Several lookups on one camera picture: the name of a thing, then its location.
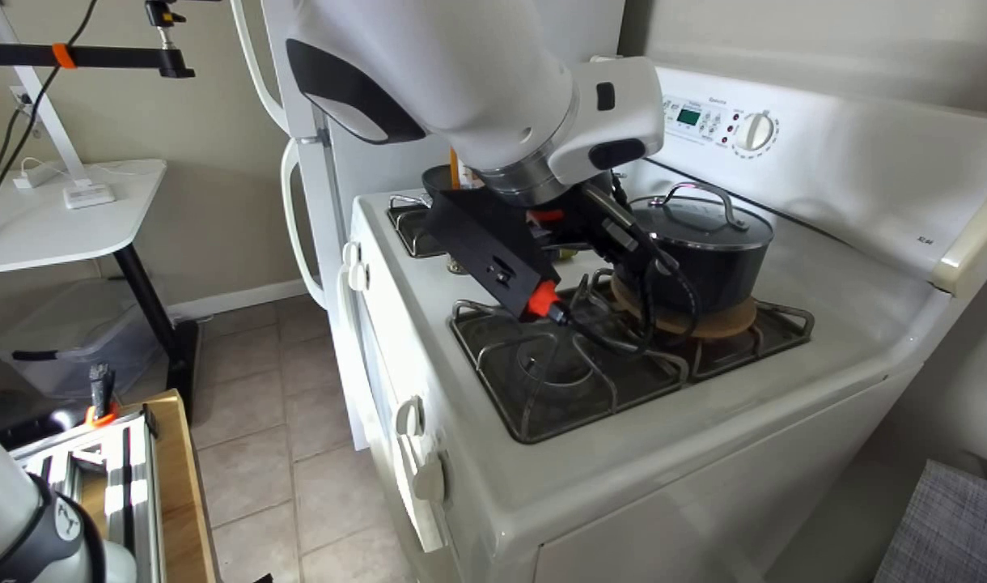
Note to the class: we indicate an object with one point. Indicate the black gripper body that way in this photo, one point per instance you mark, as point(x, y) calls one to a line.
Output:
point(598, 212)

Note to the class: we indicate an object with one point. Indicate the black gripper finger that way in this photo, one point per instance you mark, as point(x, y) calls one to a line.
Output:
point(655, 268)
point(640, 233)

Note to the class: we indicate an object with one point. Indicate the black cooking pot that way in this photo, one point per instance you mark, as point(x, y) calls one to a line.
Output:
point(718, 270)

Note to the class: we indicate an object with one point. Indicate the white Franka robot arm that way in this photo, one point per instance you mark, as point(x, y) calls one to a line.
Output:
point(461, 67)

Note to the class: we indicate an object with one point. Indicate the round cork trivet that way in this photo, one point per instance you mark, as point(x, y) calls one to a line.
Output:
point(729, 322)

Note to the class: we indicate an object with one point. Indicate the large black stove grate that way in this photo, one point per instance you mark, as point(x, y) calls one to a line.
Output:
point(576, 376)

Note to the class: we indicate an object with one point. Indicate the white stove timer knob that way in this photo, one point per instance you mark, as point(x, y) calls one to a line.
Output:
point(755, 130)

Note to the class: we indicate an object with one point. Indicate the black frying pan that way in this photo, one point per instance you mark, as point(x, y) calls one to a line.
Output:
point(436, 184)

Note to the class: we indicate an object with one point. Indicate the white gas stove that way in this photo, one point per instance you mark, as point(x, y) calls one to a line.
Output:
point(729, 454)

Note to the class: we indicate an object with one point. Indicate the white refrigerator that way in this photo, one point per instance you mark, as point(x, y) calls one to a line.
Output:
point(319, 270)

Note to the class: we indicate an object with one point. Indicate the grey checked cloth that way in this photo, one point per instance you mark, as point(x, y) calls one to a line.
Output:
point(949, 530)

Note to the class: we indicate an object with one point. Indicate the small black clamp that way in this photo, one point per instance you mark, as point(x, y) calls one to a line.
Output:
point(165, 11)

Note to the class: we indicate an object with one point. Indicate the wooden tray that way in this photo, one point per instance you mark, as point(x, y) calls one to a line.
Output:
point(185, 487)

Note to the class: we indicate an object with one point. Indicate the black bar with orange tape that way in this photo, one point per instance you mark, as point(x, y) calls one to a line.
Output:
point(104, 61)

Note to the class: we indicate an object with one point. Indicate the white tripod stand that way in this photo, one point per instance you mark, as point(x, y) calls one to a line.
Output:
point(65, 162)

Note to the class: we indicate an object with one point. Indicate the translucent plastic storage bin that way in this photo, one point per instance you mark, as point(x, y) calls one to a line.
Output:
point(73, 341)

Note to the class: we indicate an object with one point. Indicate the white table with black leg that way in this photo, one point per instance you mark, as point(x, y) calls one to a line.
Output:
point(50, 223)

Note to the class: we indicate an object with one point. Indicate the grey rounded machine housing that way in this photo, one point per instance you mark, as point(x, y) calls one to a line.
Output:
point(1, 506)

